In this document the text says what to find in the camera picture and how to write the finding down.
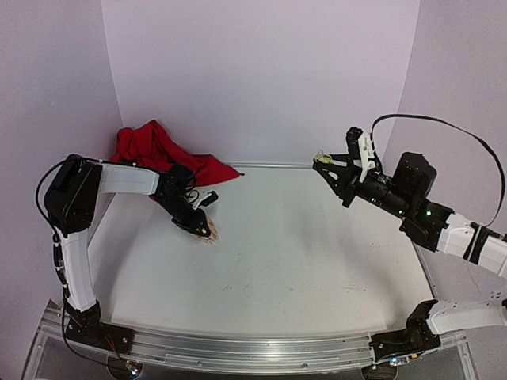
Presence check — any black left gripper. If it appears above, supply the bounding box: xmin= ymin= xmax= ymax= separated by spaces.
xmin=155 ymin=193 xmax=212 ymax=238

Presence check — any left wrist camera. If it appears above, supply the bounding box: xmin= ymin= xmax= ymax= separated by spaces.
xmin=191 ymin=191 xmax=219 ymax=209

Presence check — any aluminium front rail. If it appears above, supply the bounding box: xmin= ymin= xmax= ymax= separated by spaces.
xmin=23 ymin=300 xmax=476 ymax=380

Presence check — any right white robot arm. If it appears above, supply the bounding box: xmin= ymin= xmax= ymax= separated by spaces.
xmin=313 ymin=152 xmax=506 ymax=365

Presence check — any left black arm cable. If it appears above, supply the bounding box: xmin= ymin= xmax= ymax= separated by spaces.
xmin=34 ymin=158 xmax=68 ymax=238

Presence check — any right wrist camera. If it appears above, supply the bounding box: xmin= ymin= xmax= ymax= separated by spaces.
xmin=345 ymin=127 xmax=381 ymax=183

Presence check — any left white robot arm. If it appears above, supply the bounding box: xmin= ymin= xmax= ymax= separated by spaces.
xmin=35 ymin=154 xmax=219 ymax=354

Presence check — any yellow nail polish bottle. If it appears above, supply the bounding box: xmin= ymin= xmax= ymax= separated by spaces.
xmin=313 ymin=150 xmax=334 ymax=164

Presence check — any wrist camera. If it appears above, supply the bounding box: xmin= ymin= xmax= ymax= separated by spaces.
xmin=345 ymin=127 xmax=381 ymax=183
xmin=191 ymin=191 xmax=219 ymax=209

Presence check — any mannequin hand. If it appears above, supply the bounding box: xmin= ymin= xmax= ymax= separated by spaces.
xmin=197 ymin=218 xmax=219 ymax=245

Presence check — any red cloth garment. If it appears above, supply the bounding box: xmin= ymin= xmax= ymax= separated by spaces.
xmin=99 ymin=120 xmax=240 ymax=196

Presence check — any right black camera cable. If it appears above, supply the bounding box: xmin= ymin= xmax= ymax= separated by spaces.
xmin=370 ymin=113 xmax=507 ymax=229

